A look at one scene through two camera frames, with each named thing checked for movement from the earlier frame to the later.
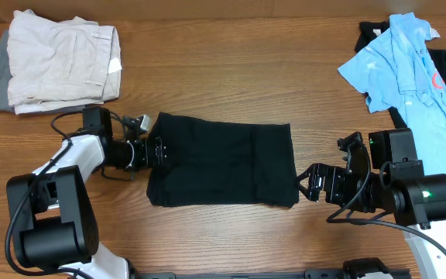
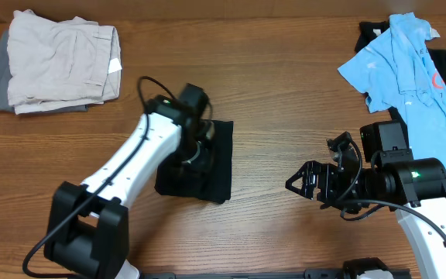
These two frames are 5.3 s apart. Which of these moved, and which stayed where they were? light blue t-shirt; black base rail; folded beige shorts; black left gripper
Moved: black left gripper
Stayed: light blue t-shirt; black base rail; folded beige shorts
